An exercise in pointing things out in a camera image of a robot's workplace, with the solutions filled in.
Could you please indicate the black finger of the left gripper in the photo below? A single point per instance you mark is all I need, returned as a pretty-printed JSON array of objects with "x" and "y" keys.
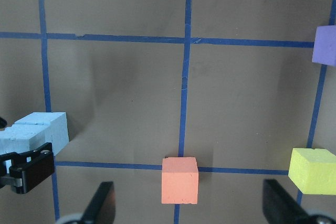
[{"x": 24, "y": 171}]

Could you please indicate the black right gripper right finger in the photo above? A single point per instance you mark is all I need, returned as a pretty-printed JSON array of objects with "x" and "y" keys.
[{"x": 279, "y": 207}]

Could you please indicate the orange foam block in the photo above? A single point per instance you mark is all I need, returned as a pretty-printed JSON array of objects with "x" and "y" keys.
[{"x": 180, "y": 180}]

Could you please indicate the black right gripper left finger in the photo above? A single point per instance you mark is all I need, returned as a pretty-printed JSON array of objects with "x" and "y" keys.
[{"x": 102, "y": 207}]

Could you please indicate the purple foam block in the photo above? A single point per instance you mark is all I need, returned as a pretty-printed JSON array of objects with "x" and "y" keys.
[{"x": 324, "y": 46}]

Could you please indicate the yellow foam block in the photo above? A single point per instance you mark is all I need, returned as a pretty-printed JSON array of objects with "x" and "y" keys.
[{"x": 313, "y": 171}]

